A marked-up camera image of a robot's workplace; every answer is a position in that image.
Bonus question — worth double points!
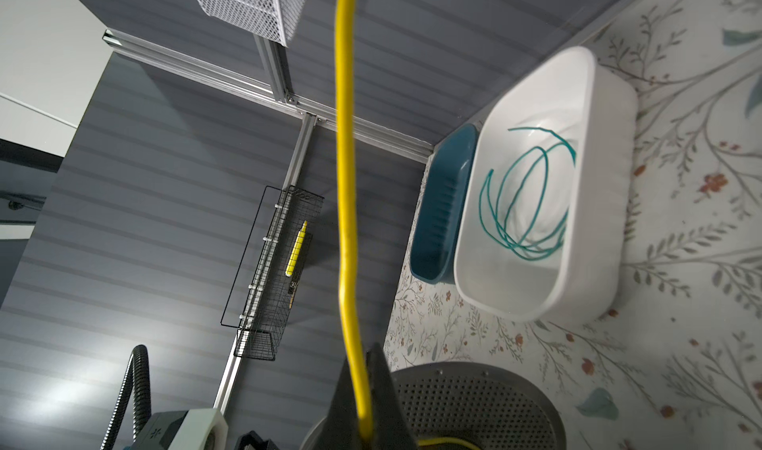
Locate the green cable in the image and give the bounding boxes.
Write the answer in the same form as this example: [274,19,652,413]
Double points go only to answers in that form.
[478,125,579,262]

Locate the white plastic bin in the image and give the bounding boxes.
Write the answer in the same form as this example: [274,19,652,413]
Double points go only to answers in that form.
[454,46,637,324]

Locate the grey perforated cable spool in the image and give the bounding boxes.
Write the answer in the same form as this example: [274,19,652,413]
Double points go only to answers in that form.
[302,362,568,449]

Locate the yellow marker pen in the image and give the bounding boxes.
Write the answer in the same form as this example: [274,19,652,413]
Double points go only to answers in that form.
[285,221,309,277]

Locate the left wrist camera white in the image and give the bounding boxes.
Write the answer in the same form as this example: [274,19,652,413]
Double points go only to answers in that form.
[130,408,228,450]

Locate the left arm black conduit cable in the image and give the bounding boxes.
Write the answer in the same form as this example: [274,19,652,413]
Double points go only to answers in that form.
[99,344,153,450]

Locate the teal plastic bin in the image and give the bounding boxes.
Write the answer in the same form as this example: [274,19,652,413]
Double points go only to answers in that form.
[410,124,478,285]

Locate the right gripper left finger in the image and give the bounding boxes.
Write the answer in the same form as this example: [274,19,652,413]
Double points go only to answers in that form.
[314,362,361,450]

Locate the yellow cable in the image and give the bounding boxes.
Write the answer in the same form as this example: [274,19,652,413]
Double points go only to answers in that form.
[332,0,483,450]

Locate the black wire wall basket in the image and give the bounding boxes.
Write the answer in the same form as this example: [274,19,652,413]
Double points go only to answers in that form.
[220,186,325,361]

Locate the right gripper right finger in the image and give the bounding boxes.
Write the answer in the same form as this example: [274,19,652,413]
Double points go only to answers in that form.
[366,343,418,450]

